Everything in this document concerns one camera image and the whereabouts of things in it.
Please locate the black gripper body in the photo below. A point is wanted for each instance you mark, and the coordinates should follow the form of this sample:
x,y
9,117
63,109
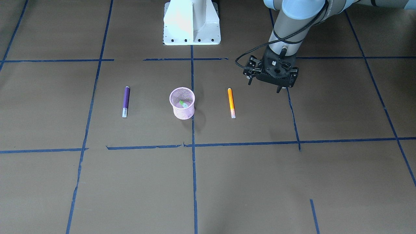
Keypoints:
x,y
252,67

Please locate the green highlighter pen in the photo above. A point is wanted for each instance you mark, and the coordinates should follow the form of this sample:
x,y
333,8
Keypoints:
x,y
183,104

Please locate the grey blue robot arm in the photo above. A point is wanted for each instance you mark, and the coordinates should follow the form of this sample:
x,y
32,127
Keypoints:
x,y
295,18

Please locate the orange highlighter pen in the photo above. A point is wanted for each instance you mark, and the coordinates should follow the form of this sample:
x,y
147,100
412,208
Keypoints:
x,y
231,103

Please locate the pink mesh pen holder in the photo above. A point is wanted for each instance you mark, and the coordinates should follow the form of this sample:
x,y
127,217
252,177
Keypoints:
x,y
185,94

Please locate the purple highlighter pen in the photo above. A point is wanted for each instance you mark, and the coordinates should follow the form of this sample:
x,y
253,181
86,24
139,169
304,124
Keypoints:
x,y
126,102

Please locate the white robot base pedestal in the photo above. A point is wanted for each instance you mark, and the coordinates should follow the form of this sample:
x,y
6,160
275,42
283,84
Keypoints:
x,y
191,22

